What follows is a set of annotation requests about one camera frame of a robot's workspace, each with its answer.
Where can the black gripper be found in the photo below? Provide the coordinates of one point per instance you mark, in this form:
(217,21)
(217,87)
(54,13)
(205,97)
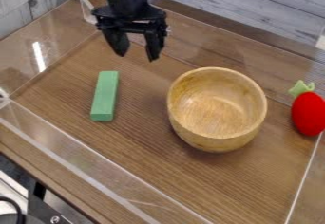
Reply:
(131,16)

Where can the light wooden bowl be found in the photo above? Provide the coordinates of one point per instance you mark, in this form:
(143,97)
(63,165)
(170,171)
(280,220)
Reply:
(217,108)

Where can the green rectangular block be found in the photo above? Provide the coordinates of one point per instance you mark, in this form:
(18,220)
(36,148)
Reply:
(105,96)

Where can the clear acrylic corner bracket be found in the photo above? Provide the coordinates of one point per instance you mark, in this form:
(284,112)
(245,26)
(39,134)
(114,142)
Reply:
(87,8)

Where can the black metal table clamp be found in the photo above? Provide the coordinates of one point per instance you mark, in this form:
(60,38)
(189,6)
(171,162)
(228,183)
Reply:
(40,210)

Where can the clear acrylic tray wall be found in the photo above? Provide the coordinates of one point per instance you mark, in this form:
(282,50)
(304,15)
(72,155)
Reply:
(99,187)

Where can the red plush strawberry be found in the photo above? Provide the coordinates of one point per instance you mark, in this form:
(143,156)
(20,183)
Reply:
(308,109)

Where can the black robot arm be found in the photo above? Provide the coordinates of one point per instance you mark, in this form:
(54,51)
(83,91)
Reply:
(131,16)

